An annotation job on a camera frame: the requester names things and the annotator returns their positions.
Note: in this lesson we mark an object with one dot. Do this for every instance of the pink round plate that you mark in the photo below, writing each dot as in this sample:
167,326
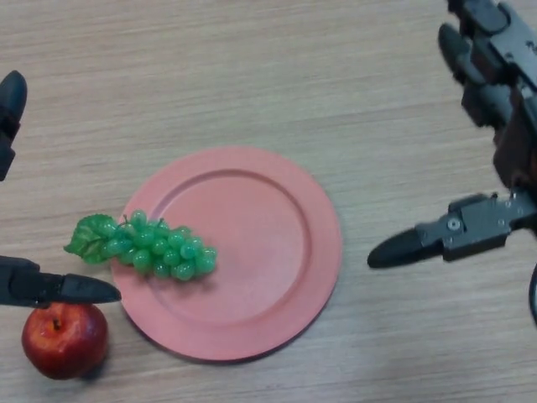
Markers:
251,252

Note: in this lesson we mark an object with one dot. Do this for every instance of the green grape bunch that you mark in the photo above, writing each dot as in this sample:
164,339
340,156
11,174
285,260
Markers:
168,252

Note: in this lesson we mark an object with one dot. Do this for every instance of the red apple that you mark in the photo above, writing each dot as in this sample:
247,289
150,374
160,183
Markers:
63,344

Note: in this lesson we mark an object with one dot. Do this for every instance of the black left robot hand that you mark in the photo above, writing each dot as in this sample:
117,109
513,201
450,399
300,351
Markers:
25,285

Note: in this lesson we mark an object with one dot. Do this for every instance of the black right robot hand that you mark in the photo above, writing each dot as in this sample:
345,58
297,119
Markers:
516,105

